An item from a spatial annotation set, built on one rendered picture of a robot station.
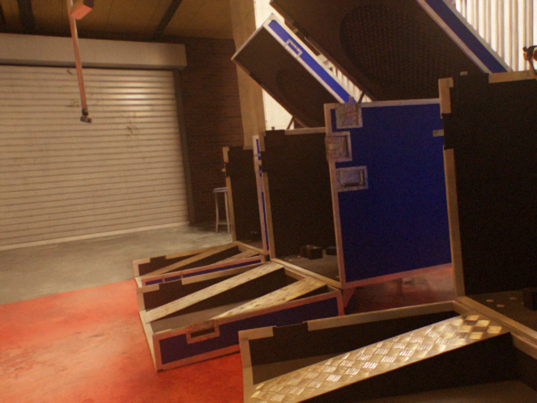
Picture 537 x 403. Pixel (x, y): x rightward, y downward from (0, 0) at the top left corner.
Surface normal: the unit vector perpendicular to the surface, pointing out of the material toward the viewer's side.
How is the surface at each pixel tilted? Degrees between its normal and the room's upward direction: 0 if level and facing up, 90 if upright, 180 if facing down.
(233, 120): 90
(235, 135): 90
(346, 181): 90
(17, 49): 90
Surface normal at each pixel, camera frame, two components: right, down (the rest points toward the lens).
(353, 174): 0.35, 0.01
